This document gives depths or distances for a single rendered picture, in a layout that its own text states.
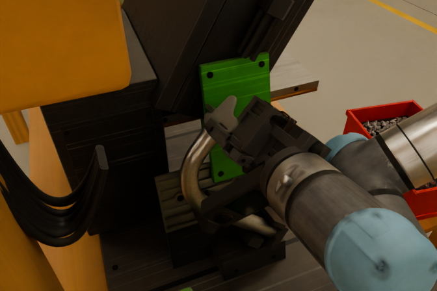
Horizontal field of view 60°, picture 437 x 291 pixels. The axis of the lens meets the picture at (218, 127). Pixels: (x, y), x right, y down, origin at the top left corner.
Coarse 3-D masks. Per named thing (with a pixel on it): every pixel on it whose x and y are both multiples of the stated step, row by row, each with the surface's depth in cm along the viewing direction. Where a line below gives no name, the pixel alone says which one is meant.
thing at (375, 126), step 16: (352, 112) 106; (368, 112) 107; (384, 112) 109; (400, 112) 110; (416, 112) 108; (352, 128) 105; (368, 128) 107; (384, 128) 105; (416, 192) 83; (432, 192) 84; (416, 208) 87; (432, 208) 89
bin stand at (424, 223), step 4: (436, 216) 92; (420, 220) 91; (424, 220) 91; (428, 220) 91; (432, 220) 91; (436, 220) 91; (420, 224) 91; (424, 224) 91; (428, 224) 91; (432, 224) 91; (436, 224) 91; (424, 228) 90; (428, 228) 90; (432, 228) 91; (436, 228) 92; (428, 232) 91; (432, 232) 108; (436, 232) 106; (432, 236) 108; (436, 236) 107; (432, 240) 108; (436, 240) 107; (436, 244) 107; (436, 248) 108
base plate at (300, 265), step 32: (192, 128) 103; (160, 224) 79; (128, 256) 73; (160, 256) 73; (288, 256) 73; (128, 288) 68; (160, 288) 68; (192, 288) 68; (224, 288) 68; (256, 288) 68; (288, 288) 68; (320, 288) 68
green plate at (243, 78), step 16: (208, 64) 56; (224, 64) 57; (240, 64) 58; (256, 64) 59; (208, 80) 57; (224, 80) 58; (240, 80) 59; (256, 80) 60; (208, 96) 58; (224, 96) 59; (240, 96) 60; (240, 112) 61; (224, 160) 64; (224, 176) 65
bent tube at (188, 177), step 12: (204, 132) 57; (192, 144) 58; (204, 144) 57; (192, 156) 58; (204, 156) 58; (192, 168) 58; (180, 180) 60; (192, 180) 59; (192, 192) 60; (192, 204) 61; (252, 216) 68; (252, 228) 67; (264, 228) 68; (276, 228) 70
